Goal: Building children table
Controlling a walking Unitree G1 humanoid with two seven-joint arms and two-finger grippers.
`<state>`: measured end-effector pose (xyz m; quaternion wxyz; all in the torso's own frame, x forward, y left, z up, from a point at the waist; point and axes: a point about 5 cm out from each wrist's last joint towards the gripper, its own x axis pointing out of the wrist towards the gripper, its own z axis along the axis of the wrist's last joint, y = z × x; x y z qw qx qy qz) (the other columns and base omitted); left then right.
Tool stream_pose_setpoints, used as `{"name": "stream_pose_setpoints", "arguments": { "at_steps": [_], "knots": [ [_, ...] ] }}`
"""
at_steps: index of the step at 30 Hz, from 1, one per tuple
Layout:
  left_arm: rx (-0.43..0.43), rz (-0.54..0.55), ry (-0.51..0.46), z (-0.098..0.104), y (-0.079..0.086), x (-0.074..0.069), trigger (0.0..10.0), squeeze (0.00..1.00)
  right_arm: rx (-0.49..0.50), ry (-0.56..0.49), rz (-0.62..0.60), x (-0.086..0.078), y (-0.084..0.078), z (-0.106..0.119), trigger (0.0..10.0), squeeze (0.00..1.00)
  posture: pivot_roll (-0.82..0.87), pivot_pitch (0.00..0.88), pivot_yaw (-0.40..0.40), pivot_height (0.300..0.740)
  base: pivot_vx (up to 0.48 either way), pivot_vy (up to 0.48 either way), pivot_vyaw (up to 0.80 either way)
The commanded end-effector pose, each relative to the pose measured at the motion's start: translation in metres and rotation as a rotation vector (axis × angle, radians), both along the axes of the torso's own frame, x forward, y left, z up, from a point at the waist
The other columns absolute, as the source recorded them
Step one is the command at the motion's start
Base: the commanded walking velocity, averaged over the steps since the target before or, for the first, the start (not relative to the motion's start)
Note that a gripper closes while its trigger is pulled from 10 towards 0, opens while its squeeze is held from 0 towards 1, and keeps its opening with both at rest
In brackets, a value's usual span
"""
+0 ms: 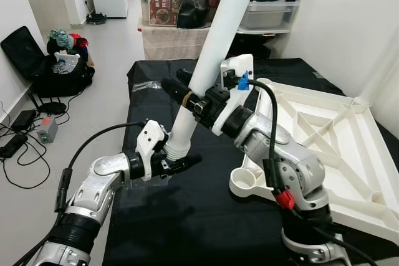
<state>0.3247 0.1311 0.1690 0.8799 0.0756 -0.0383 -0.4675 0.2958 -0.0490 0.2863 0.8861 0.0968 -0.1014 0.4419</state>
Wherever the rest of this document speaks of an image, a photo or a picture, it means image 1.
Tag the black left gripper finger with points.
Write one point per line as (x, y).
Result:
(186, 162)

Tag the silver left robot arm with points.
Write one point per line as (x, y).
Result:
(103, 172)

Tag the yellow rubber band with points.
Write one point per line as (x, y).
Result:
(187, 99)

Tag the flat clear plastic strip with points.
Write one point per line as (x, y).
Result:
(148, 85)

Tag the beige cloth covered table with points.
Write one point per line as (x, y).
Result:
(174, 43)

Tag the black cloth cover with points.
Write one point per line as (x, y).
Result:
(187, 228)

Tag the black wok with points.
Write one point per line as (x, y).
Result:
(252, 45)

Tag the white shelf board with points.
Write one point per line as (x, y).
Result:
(274, 30)

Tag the clear plastic storage box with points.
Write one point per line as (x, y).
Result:
(271, 15)

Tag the black mop head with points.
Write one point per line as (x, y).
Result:
(95, 18)

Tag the red cloth item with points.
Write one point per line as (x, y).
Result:
(80, 40)

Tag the white plastic bag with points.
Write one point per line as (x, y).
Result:
(67, 61)

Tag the grey charger with red label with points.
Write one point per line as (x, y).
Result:
(47, 130)

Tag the flat black router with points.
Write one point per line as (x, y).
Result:
(50, 108)

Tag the teal plush toy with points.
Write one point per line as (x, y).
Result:
(60, 38)

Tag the white plastic table top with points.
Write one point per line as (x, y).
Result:
(349, 154)

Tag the black power adapter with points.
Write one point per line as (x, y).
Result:
(24, 119)

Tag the black power strip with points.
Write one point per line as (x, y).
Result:
(12, 146)

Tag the open black suitcase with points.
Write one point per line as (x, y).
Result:
(22, 51)

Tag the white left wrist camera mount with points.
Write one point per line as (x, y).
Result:
(151, 138)

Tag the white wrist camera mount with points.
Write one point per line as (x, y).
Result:
(240, 66)
(151, 138)

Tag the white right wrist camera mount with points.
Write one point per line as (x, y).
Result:
(240, 66)

